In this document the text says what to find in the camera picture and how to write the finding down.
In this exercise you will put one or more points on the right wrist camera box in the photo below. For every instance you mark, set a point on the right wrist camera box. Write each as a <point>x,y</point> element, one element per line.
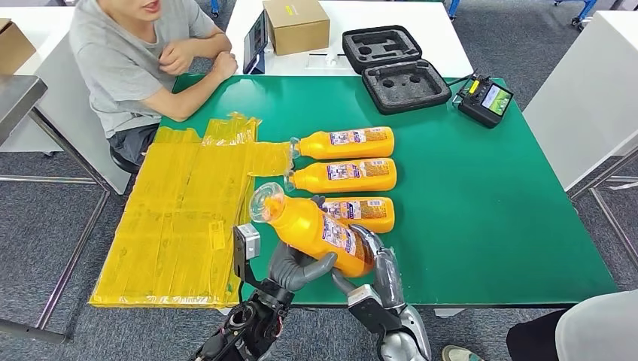
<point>364,299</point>

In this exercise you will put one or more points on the person's left hand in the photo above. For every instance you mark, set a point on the person's left hand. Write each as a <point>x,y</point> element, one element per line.
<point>177,57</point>

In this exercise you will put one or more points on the orange bottle with clear cap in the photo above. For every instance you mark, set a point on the orange bottle with clear cap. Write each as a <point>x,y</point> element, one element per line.
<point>299,229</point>
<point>379,221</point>
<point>319,149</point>
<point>319,183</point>

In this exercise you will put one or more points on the black tablet on stand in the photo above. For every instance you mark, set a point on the black tablet on stand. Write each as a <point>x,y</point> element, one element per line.
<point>254,42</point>

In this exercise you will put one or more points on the person's left forearm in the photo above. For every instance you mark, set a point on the person's left forearm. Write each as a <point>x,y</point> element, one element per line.
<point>212,45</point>

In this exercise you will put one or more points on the yellow taped sheet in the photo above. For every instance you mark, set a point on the yellow taped sheet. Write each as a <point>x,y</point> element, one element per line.
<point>174,224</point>

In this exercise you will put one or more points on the black remote controller with screen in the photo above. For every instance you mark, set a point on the black remote controller with screen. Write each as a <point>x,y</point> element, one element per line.
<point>481,107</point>

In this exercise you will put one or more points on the plain cardboard box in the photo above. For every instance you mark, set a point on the plain cardboard box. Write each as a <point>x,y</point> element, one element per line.
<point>12,50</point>

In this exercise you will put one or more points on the person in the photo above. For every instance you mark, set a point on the person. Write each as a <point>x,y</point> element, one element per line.
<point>114,70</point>
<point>598,329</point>

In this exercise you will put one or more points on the person's right forearm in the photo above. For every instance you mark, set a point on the person's right forearm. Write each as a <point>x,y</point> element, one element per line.
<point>182,97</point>

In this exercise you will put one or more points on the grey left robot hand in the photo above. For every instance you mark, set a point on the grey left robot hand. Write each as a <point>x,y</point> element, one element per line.
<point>296,269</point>

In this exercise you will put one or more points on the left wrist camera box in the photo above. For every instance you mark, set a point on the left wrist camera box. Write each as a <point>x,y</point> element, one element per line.
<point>246,241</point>

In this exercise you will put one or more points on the blue metal cart frame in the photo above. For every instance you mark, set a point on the blue metal cart frame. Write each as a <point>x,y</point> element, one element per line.
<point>214,6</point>
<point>588,6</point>

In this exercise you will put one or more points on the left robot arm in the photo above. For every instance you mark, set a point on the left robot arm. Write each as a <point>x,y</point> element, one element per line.
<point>249,324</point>

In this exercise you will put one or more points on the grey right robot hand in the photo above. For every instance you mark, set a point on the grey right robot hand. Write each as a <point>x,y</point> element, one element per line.
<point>389,279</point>

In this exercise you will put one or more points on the black foam-lined case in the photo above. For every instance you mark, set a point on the black foam-lined case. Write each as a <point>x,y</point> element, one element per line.
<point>398,94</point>

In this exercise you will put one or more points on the person's right hand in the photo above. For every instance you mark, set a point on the person's right hand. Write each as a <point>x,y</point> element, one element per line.
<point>225,66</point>

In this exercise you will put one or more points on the steel table with metal legs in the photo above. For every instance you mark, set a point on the steel table with metal legs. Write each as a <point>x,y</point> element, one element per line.
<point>17,94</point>

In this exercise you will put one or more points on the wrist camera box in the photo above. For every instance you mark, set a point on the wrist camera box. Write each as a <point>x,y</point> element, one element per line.
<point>364,299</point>
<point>246,241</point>

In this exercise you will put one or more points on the cardboard box with yellow label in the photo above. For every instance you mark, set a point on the cardboard box with yellow label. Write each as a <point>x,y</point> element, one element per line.
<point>294,30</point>

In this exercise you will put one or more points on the black stool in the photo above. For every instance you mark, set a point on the black stool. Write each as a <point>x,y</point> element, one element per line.
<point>122,163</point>

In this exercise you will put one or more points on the small white object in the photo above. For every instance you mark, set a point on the small white object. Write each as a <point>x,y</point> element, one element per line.
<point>329,60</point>

